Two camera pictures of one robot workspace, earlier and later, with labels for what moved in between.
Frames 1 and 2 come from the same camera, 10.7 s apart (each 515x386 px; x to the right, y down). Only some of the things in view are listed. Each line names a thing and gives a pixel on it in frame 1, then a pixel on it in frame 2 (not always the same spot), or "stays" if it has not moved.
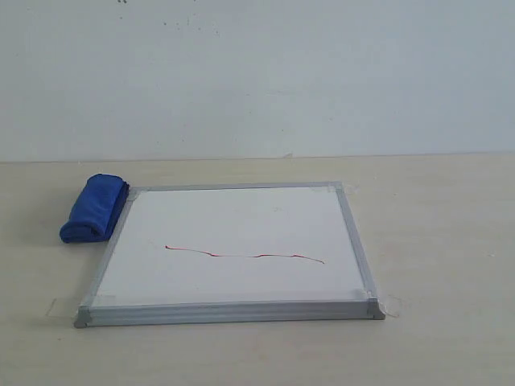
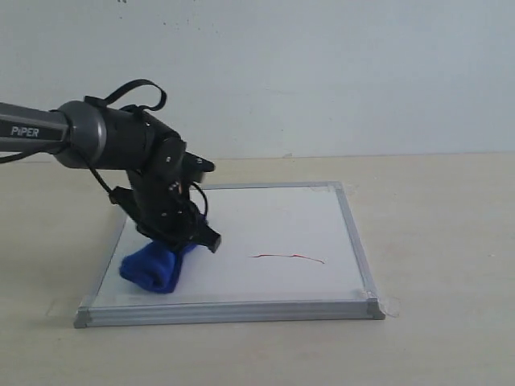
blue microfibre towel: (96, 210) to (155, 266)
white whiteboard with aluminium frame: (232, 253) stays
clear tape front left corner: (63, 308) stays
